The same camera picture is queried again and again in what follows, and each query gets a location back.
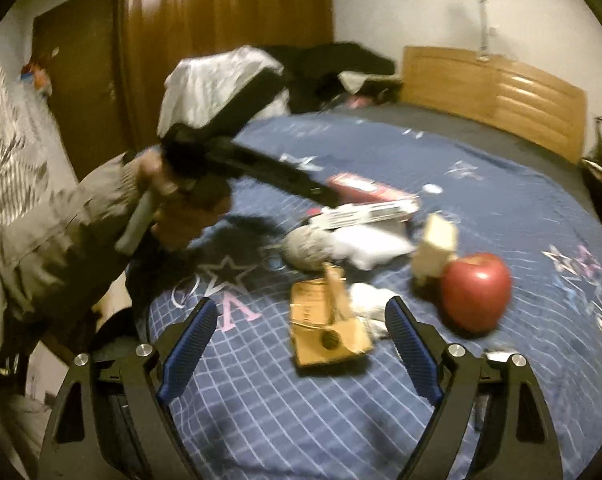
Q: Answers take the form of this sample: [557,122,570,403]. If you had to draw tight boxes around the grey paper ball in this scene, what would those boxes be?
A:
[280,224,335,272]

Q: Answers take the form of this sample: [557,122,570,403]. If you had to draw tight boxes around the brown wooden wardrobe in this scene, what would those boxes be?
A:
[26,0,333,177]

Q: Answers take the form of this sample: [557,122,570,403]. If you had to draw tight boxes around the white bottle cap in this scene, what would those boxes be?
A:
[421,183,443,195]

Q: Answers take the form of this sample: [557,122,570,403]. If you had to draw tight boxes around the wooden headboard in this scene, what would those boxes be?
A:
[401,46,588,164]

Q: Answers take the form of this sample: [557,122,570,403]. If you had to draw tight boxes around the red cigarette box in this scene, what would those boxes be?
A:
[326,172,416,204]

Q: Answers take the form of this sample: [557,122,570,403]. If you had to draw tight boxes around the long white printed box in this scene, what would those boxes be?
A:
[307,200,419,231]

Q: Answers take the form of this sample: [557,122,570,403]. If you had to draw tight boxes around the brown cardboard box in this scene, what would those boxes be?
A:
[289,263,374,367]

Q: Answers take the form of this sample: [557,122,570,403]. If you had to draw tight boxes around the white crumpled cloth cover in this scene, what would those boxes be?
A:
[157,46,284,138]

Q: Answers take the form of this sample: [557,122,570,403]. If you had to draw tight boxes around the black clothes pile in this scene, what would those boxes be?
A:
[260,42,395,114]

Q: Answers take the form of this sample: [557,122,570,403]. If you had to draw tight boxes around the person left hand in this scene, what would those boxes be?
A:
[132,148,231,252]

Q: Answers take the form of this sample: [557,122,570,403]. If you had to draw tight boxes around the white paper wrapper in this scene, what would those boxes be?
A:
[331,222,415,271]

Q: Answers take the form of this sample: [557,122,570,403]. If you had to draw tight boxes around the white knotted sock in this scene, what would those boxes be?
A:
[349,283,395,340]

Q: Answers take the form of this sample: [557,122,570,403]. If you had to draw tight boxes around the red apple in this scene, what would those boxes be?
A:
[439,252,513,335]

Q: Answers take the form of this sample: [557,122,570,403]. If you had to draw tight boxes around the beige foam sponge block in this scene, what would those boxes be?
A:
[412,214,458,280]

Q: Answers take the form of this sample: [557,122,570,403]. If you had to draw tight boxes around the grey jacket forearm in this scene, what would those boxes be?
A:
[0,150,153,356]

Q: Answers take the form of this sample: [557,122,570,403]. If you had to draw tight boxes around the blue checkered star quilt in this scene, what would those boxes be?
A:
[128,113,602,479]

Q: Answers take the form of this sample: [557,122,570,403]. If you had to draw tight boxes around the dark grey bed sheet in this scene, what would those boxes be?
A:
[331,103,597,219]

